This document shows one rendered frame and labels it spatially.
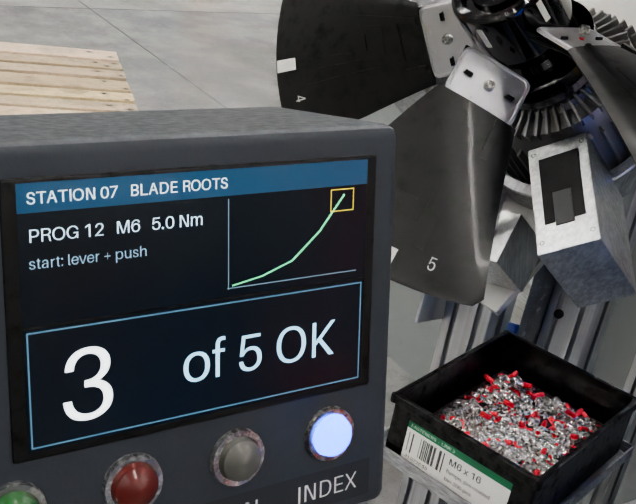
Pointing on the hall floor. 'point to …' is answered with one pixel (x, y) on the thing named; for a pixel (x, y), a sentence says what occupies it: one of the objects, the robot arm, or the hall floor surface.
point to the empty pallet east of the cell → (51, 80)
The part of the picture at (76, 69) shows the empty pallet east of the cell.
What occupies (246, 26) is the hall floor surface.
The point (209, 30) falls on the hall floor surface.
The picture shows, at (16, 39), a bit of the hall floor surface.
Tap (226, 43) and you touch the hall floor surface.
